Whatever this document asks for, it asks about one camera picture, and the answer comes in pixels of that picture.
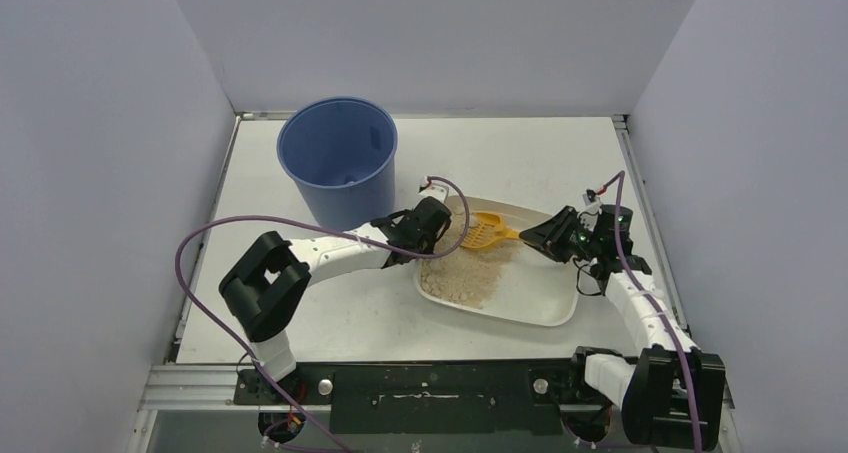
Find white litter tray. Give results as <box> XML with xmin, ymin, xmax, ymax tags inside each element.
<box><xmin>413</xmin><ymin>194</ymin><xmax>580</xmax><ymax>328</ymax></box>

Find orange litter scoop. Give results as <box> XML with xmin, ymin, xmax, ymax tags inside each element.
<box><xmin>461</xmin><ymin>211</ymin><xmax>520</xmax><ymax>251</ymax></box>

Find blue plastic bucket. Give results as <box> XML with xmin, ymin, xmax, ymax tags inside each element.
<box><xmin>276</xmin><ymin>97</ymin><xmax>398</xmax><ymax>231</ymax></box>

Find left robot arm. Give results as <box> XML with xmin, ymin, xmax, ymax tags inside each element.
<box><xmin>218</xmin><ymin>197</ymin><xmax>452</xmax><ymax>382</ymax></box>

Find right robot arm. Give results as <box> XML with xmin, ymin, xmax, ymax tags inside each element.
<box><xmin>519</xmin><ymin>204</ymin><xmax>726</xmax><ymax>452</ymax></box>

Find tan cat litter pile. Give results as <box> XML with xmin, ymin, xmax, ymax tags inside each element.
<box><xmin>419</xmin><ymin>241</ymin><xmax>519</xmax><ymax>309</ymax></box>

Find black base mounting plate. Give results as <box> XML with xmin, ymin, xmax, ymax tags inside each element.
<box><xmin>233</xmin><ymin>360</ymin><xmax>632</xmax><ymax>437</ymax></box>

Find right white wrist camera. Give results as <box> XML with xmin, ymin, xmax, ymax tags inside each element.
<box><xmin>579</xmin><ymin>187</ymin><xmax>606</xmax><ymax>217</ymax></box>

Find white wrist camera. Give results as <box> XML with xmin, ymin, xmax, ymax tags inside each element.
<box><xmin>579</xmin><ymin>187</ymin><xmax>606</xmax><ymax>217</ymax></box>
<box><xmin>418</xmin><ymin>179</ymin><xmax>450</xmax><ymax>203</ymax></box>

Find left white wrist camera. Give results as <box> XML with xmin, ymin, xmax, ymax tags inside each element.
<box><xmin>418</xmin><ymin>179</ymin><xmax>450</xmax><ymax>203</ymax></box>

